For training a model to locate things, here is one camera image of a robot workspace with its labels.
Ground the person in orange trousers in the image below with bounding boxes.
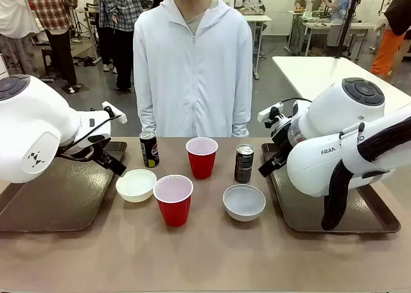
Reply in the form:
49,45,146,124
371,0,411,79

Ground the person in blue plaid shirt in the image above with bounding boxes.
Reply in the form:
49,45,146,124
97,0,153,92

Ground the long white workbench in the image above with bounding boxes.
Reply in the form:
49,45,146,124
287,10,377,57

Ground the black pepsi can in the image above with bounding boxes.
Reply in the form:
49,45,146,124
234,144,255,184

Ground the black cable sleeve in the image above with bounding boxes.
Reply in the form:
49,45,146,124
320,116,411,231

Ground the red plastic cup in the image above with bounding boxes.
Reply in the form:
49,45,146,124
152,174,195,227
185,137,219,180

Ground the brown plastic tray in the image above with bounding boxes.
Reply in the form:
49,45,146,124
260,142,401,235
0,141,128,233

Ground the person's right forearm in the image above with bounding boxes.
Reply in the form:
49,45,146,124
136,90,159,137

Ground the person in red plaid shirt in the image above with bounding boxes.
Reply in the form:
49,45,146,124
24,0,80,89

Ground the white background desk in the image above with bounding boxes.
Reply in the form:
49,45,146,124
238,13,272,80

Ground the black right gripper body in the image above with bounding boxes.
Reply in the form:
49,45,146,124
271,134,290,161

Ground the black upright pole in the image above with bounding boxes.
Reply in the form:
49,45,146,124
334,0,360,60

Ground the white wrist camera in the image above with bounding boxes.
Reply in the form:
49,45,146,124
101,101,128,125
258,102,284,122

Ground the black can with green base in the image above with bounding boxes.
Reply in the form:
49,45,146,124
139,132,161,168

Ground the person in white shirt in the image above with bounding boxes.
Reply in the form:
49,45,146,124
0,0,37,77

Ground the cream white bowl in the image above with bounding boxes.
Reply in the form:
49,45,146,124
115,168,158,204

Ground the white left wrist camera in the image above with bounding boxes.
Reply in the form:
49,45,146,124
101,101,128,125

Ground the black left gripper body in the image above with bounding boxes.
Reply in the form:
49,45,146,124
87,134,112,164

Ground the thin black camera cable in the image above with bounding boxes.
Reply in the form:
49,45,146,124
57,113,123,163

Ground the grey white bowl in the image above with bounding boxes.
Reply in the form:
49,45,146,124
222,184,267,222

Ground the person in white hoodie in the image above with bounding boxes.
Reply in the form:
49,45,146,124
132,0,254,138

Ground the white side table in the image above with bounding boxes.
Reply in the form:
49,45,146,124
272,55,411,106

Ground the person in blue patterned shirt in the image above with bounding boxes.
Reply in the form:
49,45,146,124
320,0,358,21

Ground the person's left forearm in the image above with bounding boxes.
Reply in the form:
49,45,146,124
230,90,253,138

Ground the black stool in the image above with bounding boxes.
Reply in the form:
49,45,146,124
40,47,58,82

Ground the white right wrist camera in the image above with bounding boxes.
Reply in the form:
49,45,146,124
258,102,284,122

